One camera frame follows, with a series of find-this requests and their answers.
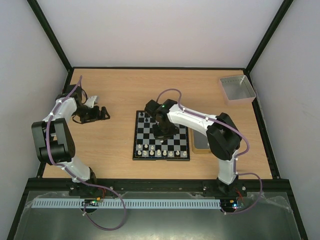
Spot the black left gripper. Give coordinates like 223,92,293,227
73,104,110,124

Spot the black white chess board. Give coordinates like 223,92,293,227
132,110,190,161

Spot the yellow metal tin box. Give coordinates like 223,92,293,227
190,129,211,154

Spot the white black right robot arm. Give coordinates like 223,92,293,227
144,99,243,196

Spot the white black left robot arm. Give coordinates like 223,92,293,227
31,84,110,185

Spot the empty metal tin lid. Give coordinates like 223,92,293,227
218,75,256,106

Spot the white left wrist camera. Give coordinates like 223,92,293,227
84,95,99,108

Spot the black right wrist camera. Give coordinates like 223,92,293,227
144,99,161,119

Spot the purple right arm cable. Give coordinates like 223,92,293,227
156,88,263,216

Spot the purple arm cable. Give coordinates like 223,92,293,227
46,74,128,231
156,88,263,216

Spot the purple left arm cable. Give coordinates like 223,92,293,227
46,74,128,231

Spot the black aluminium frame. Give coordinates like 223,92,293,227
7,0,308,240

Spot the white slotted cable duct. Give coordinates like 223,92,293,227
31,198,221,210

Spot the metal base plate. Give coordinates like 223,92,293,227
14,191,300,240

